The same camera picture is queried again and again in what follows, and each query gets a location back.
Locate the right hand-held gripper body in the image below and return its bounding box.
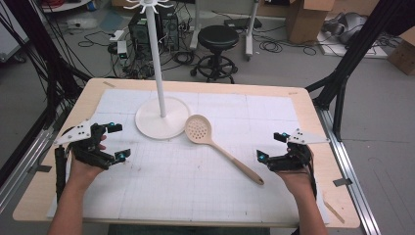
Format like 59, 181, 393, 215
267, 127, 331, 173

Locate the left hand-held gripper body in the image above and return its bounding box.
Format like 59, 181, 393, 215
53, 118, 115, 171

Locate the person's left hand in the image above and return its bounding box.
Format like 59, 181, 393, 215
68, 134, 109, 190

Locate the person's right hand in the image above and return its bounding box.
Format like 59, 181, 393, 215
276, 164, 316, 198

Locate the white utensil stand with hooks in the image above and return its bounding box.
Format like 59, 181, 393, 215
123, 0, 192, 141

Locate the black tape piece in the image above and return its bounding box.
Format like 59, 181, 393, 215
26, 164, 53, 174
332, 177, 353, 188

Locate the beige slotted spoon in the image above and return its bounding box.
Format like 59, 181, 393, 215
184, 114, 265, 186

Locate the white grid mat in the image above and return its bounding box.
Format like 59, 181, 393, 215
46, 88, 329, 225

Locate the thin wooden stick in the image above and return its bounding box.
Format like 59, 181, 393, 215
322, 200, 346, 225

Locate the white power strip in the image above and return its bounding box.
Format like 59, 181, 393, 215
108, 29, 130, 61

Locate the black computer tower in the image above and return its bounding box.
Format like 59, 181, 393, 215
127, 5, 181, 53

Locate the open cardboard box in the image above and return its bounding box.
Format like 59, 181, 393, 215
285, 0, 336, 45

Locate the grey bag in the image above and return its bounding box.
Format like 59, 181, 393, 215
322, 12, 369, 45

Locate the black round stool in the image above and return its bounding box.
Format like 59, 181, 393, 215
189, 24, 241, 84

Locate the black flat device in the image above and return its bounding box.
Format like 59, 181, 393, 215
223, 16, 263, 30

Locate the closed cardboard box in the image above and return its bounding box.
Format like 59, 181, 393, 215
387, 26, 415, 77

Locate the aluminium rail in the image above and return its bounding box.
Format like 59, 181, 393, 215
314, 105, 382, 235
0, 126, 56, 214

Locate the black metal frame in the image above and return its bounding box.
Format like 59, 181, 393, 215
305, 0, 415, 142
0, 0, 93, 187

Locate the black floor cable coil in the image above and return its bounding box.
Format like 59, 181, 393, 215
258, 32, 318, 57

